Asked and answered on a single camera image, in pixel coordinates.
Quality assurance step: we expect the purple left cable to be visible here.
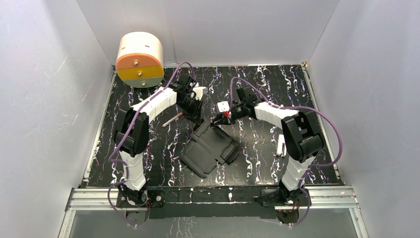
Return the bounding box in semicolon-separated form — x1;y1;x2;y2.
107;61;197;227

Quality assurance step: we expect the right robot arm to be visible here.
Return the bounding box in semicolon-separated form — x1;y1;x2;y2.
211;86;325;205

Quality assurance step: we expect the round cream drawer cabinet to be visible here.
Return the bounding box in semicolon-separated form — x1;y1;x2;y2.
115;32;164;88

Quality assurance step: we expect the purple cable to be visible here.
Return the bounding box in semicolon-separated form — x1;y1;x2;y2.
229;77;343;227
107;61;197;227

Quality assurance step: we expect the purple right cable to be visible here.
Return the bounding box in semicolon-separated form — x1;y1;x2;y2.
229;77;343;227

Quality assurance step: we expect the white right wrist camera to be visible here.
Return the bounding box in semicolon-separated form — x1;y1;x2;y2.
216;101;230;117

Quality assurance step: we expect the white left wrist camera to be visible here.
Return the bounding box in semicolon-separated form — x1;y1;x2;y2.
190;86;208;100

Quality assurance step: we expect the aluminium front rail frame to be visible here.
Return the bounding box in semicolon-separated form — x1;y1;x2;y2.
59;185;368;238

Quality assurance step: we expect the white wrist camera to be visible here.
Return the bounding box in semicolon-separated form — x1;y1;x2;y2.
216;101;230;117
190;86;208;100

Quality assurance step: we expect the pink white marker pen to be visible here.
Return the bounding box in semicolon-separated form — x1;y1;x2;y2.
162;113;183;128

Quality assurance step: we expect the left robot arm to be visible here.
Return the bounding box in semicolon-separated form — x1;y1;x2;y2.
114;86;208;206

